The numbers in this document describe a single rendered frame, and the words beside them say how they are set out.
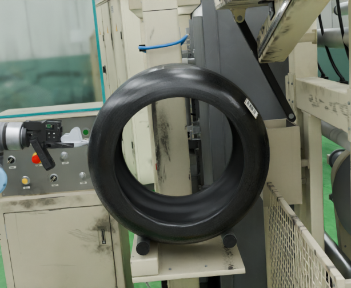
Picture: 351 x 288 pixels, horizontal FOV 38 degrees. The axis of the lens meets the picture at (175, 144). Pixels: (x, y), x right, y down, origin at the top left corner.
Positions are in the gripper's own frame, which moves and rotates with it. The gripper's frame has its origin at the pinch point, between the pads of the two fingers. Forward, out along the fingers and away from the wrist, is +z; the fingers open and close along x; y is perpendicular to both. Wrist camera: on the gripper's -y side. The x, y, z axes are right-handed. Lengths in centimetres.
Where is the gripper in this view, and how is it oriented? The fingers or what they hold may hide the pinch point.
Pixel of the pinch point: (86, 144)
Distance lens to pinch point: 169.3
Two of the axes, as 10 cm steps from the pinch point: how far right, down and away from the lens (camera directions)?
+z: 10.0, 0.3, 0.3
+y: 0.3, -9.8, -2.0
